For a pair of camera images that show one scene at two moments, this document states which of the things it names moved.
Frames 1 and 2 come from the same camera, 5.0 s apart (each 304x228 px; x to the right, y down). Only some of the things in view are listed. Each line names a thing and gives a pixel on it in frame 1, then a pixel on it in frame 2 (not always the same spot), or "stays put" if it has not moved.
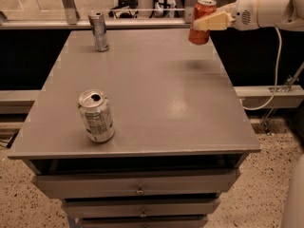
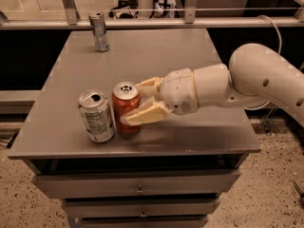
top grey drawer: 103,183 stays put
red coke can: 202,8 → 125,98
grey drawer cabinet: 180,131 stays put
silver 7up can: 97,114 stays put
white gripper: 244,13 → 177,89
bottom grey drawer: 142,222 stays put
